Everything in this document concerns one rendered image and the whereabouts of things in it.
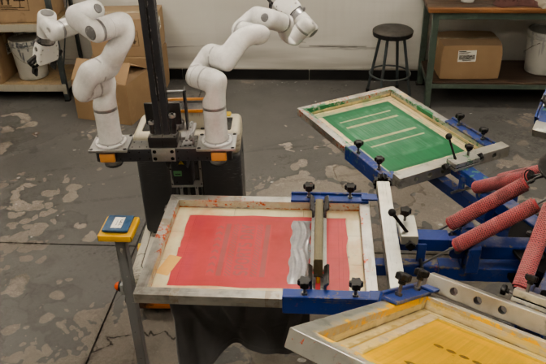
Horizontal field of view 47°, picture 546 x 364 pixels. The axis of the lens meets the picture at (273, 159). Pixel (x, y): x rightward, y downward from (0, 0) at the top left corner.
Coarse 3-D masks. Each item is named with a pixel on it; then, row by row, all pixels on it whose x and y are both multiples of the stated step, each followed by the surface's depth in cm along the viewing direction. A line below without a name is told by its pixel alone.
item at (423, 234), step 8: (424, 232) 219; (432, 232) 219; (440, 232) 219; (424, 240) 216; (432, 240) 216; (440, 240) 215; (448, 240) 215; (400, 248) 218; (416, 248) 218; (432, 248) 217; (440, 248) 217
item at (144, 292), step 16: (176, 208) 246; (240, 208) 249; (256, 208) 249; (272, 208) 248; (288, 208) 248; (304, 208) 247; (336, 208) 246; (352, 208) 245; (368, 208) 241; (160, 224) 235; (368, 224) 232; (160, 240) 227; (368, 240) 224; (160, 256) 222; (368, 256) 216; (144, 272) 212; (368, 272) 209; (144, 288) 205; (160, 288) 205; (176, 288) 204; (192, 288) 204; (208, 288) 204; (368, 288) 202; (192, 304) 203; (208, 304) 203; (224, 304) 202; (240, 304) 201; (256, 304) 201; (272, 304) 200
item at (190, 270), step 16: (192, 256) 224; (208, 256) 224; (272, 256) 223; (288, 256) 223; (336, 256) 222; (176, 272) 217; (192, 272) 217; (272, 272) 216; (288, 272) 215; (336, 272) 215; (336, 288) 208
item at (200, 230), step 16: (192, 224) 241; (208, 224) 241; (272, 224) 240; (288, 224) 239; (336, 224) 239; (192, 240) 232; (208, 240) 232; (272, 240) 231; (288, 240) 231; (336, 240) 230
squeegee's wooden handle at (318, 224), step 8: (320, 200) 234; (320, 208) 230; (320, 216) 225; (320, 224) 221; (320, 232) 217; (320, 240) 213; (320, 248) 210; (320, 256) 206; (320, 264) 205; (320, 272) 207
